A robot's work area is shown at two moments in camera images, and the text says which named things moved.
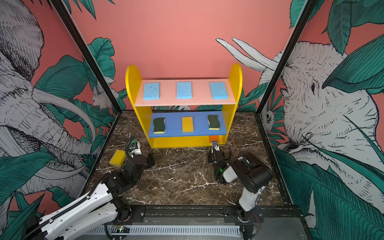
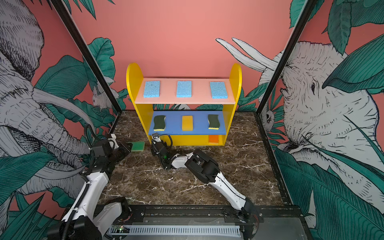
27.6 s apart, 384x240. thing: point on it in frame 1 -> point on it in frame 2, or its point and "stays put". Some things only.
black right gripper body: [211, 159] -> [154, 152]
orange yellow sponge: [213, 137] stays put
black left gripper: [150, 160] -> [125, 150]
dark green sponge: [214, 122] stays put
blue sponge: [218, 90] stays put
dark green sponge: [159, 127] stays put
